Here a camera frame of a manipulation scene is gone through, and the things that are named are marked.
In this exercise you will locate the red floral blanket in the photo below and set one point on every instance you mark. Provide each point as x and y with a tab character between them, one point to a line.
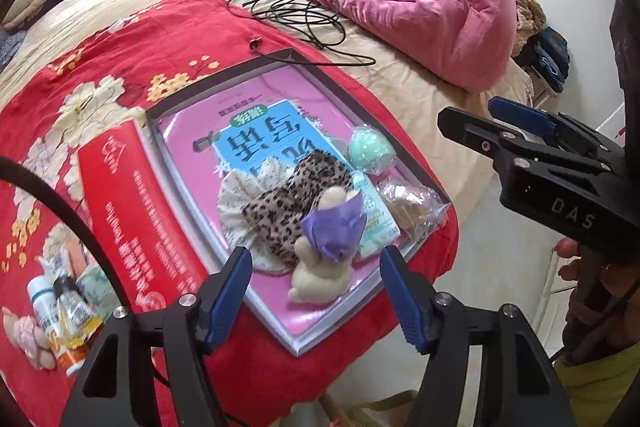
100	52

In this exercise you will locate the cream bedsheet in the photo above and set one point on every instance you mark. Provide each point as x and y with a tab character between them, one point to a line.
425	107

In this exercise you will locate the dark patterned cloth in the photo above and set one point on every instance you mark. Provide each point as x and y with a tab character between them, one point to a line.
10	47

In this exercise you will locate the blue jeans pile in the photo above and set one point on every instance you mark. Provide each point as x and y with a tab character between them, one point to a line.
550	57

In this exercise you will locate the leopard print scarf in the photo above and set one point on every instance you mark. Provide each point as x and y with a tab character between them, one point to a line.
280	212

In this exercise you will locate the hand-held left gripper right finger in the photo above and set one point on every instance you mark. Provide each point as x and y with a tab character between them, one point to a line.
406	304

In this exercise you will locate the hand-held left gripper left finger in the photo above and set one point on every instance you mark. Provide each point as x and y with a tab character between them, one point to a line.
227	302

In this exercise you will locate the pale green tissue pack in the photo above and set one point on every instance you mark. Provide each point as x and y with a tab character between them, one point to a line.
102	292
377	217

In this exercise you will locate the brown fuzzy garment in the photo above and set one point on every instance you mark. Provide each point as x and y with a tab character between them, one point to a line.
529	12

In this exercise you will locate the white bottle orange label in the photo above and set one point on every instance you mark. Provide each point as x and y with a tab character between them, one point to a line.
42	302

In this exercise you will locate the green egg sponge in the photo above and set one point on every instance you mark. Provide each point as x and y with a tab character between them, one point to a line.
372	149

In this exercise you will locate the pink book blue panel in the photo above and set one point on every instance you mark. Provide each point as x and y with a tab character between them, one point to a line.
200	132

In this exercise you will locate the person's yellow-green clothing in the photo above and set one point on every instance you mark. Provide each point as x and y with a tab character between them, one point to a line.
605	387

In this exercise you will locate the white teddy bear purple dress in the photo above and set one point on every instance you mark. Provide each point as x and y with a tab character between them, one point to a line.
330	227

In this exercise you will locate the pink comforter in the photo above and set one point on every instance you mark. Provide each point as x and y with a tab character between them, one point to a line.
425	7

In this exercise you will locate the bagged black cap dropper bottle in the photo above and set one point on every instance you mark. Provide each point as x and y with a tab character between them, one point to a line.
65	294

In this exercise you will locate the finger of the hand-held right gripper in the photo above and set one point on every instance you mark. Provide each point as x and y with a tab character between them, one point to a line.
480	134
520	112

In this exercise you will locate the clear bag brown contents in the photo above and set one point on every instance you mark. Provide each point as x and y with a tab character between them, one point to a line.
410	207

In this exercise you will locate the person's right hand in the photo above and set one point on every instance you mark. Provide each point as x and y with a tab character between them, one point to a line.
600	307

